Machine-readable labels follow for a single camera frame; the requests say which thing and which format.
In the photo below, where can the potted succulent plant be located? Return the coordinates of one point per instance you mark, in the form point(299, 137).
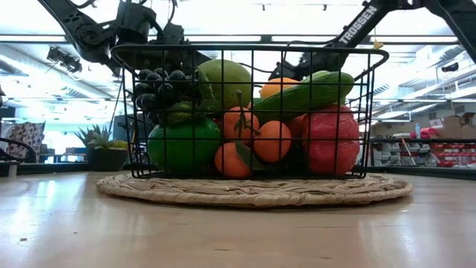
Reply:
point(106, 158)

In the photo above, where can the round woven placemat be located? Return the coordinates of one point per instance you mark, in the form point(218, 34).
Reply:
point(253, 191)

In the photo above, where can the dark grapes with green leaves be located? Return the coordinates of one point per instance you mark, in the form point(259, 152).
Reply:
point(167, 89)

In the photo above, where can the black track spotlight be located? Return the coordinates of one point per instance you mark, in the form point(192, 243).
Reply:
point(63, 59)

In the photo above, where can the green cucumber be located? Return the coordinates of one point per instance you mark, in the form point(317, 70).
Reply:
point(301, 97)

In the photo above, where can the green pear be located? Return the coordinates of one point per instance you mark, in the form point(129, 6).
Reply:
point(227, 83)

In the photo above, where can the cardboard boxes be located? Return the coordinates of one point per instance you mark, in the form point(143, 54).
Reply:
point(457, 124)

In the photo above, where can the green lime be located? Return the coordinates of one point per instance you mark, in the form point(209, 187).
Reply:
point(184, 145)

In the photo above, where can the tangerine cluster with leaf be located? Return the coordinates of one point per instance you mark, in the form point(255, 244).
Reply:
point(271, 139)

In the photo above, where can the shelving with storage bins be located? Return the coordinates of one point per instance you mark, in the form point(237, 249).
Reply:
point(427, 152)

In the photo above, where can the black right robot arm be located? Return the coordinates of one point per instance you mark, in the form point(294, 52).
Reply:
point(357, 26)

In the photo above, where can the yellow hanging tag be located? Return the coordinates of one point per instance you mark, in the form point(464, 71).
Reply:
point(377, 44)

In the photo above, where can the yellow mango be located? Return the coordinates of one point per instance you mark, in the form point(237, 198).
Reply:
point(277, 88)

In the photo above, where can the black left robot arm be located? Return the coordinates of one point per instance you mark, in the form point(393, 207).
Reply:
point(89, 37)

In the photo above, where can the bright red crinkled fruit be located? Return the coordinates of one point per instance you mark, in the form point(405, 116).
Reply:
point(331, 141)

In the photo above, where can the black ceiling fixture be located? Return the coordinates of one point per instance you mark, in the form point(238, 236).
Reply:
point(450, 67)

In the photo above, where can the floral patterned chair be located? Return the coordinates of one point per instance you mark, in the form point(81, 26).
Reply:
point(22, 136)

